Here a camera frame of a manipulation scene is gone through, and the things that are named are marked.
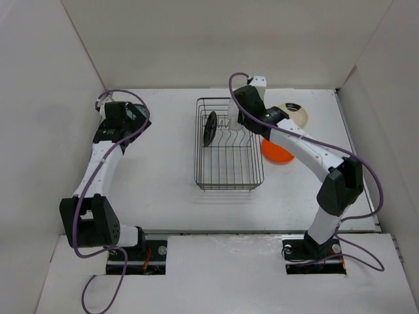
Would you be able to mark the blue patterned plate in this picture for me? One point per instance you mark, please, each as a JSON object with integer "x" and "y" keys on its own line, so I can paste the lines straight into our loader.
{"x": 136, "y": 112}

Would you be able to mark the cream plate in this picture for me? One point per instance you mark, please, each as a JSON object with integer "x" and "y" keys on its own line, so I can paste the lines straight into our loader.
{"x": 296, "y": 113}

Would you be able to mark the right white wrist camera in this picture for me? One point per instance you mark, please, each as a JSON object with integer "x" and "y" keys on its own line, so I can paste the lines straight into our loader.
{"x": 260, "y": 83}

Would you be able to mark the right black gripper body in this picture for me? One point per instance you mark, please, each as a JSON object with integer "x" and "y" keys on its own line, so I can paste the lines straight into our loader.
{"x": 243, "y": 121}

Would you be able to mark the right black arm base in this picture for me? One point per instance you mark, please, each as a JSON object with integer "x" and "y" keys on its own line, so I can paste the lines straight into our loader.
{"x": 305, "y": 257}

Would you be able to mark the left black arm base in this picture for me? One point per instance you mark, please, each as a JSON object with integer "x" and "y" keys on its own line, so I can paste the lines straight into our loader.
{"x": 148, "y": 261}

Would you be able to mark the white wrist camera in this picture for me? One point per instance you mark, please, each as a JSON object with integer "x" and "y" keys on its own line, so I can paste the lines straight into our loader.
{"x": 102, "y": 100}
{"x": 260, "y": 83}

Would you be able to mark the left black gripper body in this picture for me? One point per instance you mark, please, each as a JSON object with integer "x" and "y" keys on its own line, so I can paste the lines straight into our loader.
{"x": 127, "y": 126}

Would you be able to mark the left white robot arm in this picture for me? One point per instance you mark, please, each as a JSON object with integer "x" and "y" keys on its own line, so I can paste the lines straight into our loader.
{"x": 88, "y": 217}

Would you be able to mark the clear glass plate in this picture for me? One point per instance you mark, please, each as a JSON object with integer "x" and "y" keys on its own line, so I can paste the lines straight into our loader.
{"x": 232, "y": 116}

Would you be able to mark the black plate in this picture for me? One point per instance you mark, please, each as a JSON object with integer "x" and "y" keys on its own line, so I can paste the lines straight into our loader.
{"x": 210, "y": 129}

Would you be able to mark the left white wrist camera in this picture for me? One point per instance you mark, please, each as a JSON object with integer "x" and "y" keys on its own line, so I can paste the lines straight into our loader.
{"x": 102, "y": 100}

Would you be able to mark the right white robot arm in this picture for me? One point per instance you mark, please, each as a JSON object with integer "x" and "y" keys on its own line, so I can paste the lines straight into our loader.
{"x": 341, "y": 177}

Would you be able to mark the grey wire dish rack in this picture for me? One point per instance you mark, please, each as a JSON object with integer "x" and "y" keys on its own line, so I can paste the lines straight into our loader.
{"x": 234, "y": 160}

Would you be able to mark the orange plate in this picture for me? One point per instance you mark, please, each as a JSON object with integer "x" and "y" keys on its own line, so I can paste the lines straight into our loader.
{"x": 275, "y": 153}

